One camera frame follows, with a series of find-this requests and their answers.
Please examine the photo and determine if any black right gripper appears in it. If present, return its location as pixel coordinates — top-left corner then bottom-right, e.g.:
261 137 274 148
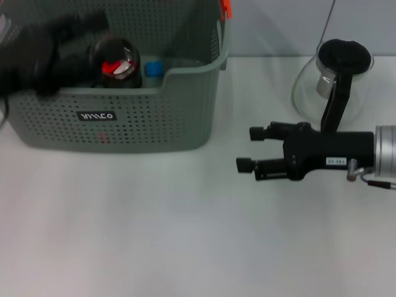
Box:
236 121 376 182

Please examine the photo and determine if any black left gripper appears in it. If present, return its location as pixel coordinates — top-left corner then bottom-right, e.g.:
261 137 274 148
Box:
0 12 108 97

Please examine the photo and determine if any blue square toy brick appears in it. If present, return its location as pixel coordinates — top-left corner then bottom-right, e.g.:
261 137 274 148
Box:
144 61 165 78

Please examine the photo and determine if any grey-green perforated storage basket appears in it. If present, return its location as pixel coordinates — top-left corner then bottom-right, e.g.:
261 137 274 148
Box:
0 0 233 154

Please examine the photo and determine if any silver right gripper cable connector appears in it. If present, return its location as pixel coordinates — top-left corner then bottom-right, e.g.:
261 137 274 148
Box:
346 158 396 189

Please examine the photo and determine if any glass teapot with black handle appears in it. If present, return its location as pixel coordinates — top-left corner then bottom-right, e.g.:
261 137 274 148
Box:
291 39 375 132

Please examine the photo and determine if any orange basket handle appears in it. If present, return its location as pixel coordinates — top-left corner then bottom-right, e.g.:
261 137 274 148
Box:
218 0 233 19

